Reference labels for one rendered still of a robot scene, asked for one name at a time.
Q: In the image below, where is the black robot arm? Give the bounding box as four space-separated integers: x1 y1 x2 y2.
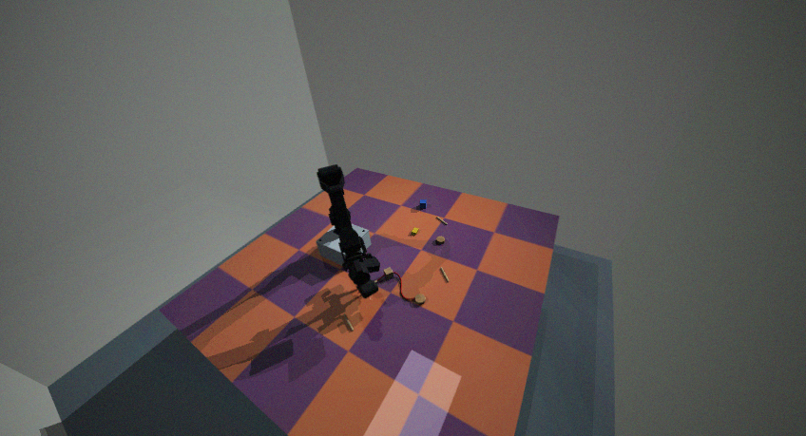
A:
317 164 380 286

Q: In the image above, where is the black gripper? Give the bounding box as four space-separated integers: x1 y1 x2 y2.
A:
342 262 378 298

